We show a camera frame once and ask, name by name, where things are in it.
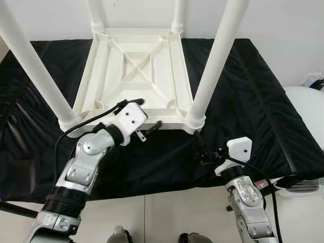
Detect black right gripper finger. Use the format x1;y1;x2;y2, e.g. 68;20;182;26
194;130;207;157

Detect white plastic table top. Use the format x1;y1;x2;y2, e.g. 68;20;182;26
58;28;207;137

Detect white plastic table leg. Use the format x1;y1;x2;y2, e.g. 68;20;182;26
171;0;187;33
185;0;251;130
0;0;82;130
86;0;107;33

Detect black padded bed cover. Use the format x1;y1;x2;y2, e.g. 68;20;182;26
0;38;324;203

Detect grey right robot foot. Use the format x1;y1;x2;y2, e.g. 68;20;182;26
179;232;213;243

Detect grey robot foot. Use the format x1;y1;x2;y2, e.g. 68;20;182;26
107;225;133;243
179;232;213;243

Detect grey left robot foot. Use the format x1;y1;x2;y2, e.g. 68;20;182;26
107;225;133;243

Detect white dome appliance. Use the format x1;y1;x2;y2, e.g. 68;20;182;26
276;86;324;198

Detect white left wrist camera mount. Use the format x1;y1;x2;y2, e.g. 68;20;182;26
111;101;148;145

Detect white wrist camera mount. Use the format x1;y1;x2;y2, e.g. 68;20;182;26
111;101;148;145
215;137;253;177

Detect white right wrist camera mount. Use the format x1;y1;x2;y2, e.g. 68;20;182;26
215;137;253;177

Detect wall socket black plug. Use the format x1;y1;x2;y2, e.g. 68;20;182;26
304;73;324;91

